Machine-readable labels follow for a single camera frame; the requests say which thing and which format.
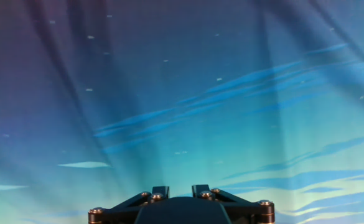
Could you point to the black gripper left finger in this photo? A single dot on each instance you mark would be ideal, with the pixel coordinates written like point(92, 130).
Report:
point(116, 213)

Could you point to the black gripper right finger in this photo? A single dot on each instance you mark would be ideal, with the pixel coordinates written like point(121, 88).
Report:
point(247, 211)

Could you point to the printed sunset forest cloth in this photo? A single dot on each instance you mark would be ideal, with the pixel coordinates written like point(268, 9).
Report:
point(181, 93)

